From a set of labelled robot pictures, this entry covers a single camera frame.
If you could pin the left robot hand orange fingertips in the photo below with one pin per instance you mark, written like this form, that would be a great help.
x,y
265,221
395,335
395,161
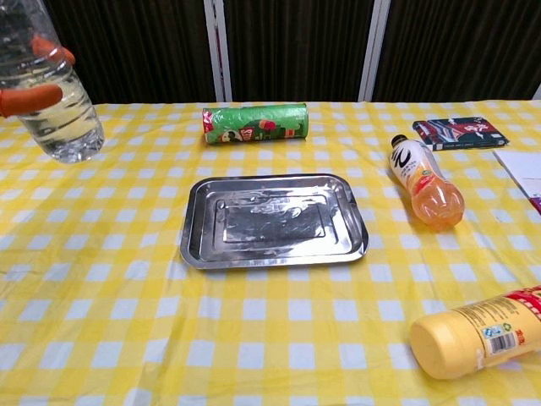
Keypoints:
x,y
25,99

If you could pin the transparent water bottle white cap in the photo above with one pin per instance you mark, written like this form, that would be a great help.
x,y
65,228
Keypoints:
x,y
55,101

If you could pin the rectangular metal tray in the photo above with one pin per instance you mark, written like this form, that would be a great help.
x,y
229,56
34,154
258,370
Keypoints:
x,y
270,222

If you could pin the orange drink bottle white label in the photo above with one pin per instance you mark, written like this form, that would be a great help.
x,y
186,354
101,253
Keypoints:
x,y
427,182

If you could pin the yellow plastic bottle with barcode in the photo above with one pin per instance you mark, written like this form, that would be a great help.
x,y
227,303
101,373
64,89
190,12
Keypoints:
x,y
465,342

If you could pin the green chips can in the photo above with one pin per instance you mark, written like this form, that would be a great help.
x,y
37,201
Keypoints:
x,y
253,126

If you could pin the yellow white checkered tablecloth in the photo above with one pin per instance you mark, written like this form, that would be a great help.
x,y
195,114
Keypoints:
x,y
270,321

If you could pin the dark blue book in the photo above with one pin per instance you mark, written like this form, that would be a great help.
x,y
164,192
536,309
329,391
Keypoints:
x,y
460,133

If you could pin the white paper sheet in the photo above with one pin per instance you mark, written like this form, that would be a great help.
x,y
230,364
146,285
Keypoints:
x,y
524,173

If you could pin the white partition post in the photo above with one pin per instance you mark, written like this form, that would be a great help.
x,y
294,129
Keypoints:
x,y
374,48
218,48

